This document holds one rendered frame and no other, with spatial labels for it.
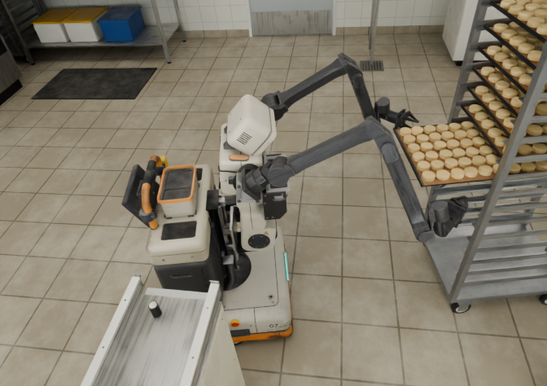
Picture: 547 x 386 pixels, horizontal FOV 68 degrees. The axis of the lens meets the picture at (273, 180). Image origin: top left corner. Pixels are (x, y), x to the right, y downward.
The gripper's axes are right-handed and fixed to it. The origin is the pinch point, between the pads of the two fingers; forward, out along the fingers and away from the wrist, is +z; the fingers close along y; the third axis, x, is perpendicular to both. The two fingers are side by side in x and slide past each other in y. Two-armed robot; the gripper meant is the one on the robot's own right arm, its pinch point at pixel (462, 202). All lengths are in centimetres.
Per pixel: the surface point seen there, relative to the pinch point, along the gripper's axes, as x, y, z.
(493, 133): 4.3, 16.1, 28.0
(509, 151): -5.6, 21.8, 10.7
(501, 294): -30, -73, 34
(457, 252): -2, -74, 46
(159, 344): 48, -15, -111
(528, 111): -5.5, 38.7, 10.5
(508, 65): 10, 43, 31
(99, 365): 53, -10, -128
